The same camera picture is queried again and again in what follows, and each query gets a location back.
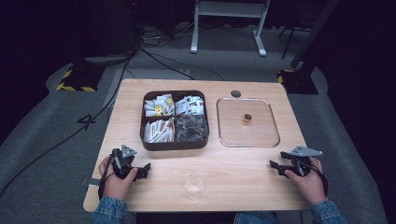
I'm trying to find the long black floor cable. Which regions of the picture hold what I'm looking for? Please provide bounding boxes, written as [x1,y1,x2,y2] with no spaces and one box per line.
[0,46,139,200]

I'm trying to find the pile of white orange stick packets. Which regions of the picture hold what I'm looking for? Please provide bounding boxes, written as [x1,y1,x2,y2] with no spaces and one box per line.
[143,117,176,144]

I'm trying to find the person's legs in jeans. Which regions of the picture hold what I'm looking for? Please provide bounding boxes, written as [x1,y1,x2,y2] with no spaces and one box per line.
[233,211,278,224]

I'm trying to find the pile of grey tea bags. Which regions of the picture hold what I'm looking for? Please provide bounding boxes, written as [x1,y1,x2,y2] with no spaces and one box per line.
[175,114,209,143]

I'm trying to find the right hand-held gripper black cable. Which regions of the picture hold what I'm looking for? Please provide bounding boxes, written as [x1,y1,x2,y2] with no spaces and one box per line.
[306,161,329,198]

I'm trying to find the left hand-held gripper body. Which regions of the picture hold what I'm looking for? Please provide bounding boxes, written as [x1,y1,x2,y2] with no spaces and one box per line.
[111,144,140,180]

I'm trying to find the black yellow striped stand base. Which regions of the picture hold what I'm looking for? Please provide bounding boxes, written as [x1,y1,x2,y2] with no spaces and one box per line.
[276,68,319,95]
[55,63,106,93]

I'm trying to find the person's left hand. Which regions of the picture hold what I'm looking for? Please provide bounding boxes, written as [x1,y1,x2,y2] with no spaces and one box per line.
[98,155,139,202]

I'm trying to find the bundle of floor cables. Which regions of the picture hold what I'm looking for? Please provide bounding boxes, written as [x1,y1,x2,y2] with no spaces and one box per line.
[138,20,195,49]

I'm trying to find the pile of white yellow packets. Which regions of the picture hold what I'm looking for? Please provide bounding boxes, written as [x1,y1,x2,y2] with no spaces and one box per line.
[143,93,176,118]

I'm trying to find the person's right hand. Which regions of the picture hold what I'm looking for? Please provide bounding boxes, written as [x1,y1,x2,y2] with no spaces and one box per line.
[284,157,329,206]

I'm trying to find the dark slanted stand pole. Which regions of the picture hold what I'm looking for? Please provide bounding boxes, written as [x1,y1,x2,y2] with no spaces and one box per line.
[290,0,342,70]

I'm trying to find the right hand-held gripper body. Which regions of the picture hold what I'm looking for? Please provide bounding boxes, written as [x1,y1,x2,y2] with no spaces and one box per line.
[289,145,324,178]

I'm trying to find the clear plastic cup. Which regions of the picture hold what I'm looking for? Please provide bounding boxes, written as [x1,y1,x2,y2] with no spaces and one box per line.
[183,173,206,202]

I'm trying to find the thin black floor cable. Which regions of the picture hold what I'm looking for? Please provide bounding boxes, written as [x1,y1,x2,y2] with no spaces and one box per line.
[139,46,226,82]

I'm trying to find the pile of white red packets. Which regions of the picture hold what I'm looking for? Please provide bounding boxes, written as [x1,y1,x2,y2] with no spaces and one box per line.
[175,95,205,117]

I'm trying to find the dark brown compartment box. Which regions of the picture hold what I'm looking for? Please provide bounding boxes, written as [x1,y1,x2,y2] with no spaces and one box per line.
[139,90,210,152]

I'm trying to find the hand-held gripper black cable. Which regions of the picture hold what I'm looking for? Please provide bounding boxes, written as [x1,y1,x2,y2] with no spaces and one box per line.
[306,161,329,198]
[97,153,117,201]

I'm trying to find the white metal table frame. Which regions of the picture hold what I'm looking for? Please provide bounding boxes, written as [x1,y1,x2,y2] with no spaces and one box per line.
[190,0,272,58]

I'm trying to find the left hand-held gripper black cable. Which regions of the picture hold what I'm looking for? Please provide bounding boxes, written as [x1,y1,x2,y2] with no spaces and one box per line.
[97,153,117,201]

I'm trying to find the clear lid with brass knob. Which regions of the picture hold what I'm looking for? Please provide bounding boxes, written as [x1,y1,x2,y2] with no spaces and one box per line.
[216,96,281,148]

